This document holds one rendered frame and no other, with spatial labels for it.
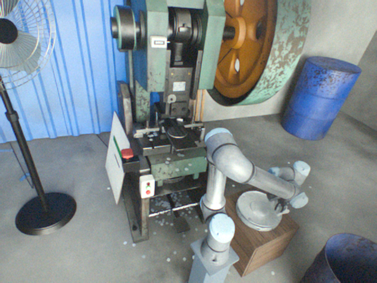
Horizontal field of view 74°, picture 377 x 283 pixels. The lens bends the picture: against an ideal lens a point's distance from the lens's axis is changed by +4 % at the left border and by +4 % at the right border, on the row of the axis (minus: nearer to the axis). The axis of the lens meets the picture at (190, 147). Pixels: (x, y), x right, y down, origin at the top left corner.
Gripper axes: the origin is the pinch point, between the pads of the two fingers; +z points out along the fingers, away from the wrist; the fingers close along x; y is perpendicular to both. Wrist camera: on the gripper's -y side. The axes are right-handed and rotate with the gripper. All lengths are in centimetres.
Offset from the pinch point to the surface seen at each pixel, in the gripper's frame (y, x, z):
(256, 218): -4.4, 8.0, 16.6
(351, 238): 45.4, -10.9, 11.1
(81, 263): -114, 6, 54
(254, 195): 1.6, 27.2, 16.6
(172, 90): -60, 47, -50
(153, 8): -71, 41, -89
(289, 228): 17.2, 2.3, 20.4
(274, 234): 5.0, -1.4, 20.3
